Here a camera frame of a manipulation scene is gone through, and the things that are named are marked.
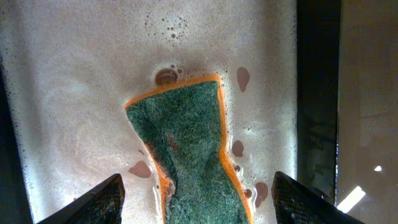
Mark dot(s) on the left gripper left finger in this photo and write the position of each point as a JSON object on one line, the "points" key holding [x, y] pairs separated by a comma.
{"points": [[102, 204]]}

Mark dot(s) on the small black water tray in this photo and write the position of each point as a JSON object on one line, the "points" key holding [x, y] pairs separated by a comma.
{"points": [[71, 66]]}

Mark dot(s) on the green and orange sponge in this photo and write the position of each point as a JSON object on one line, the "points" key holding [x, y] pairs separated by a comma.
{"points": [[183, 128]]}

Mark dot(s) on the large brown serving tray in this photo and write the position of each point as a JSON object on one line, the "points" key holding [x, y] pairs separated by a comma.
{"points": [[367, 108]]}

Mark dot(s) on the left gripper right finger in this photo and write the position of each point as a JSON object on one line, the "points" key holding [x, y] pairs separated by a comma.
{"points": [[294, 204]]}

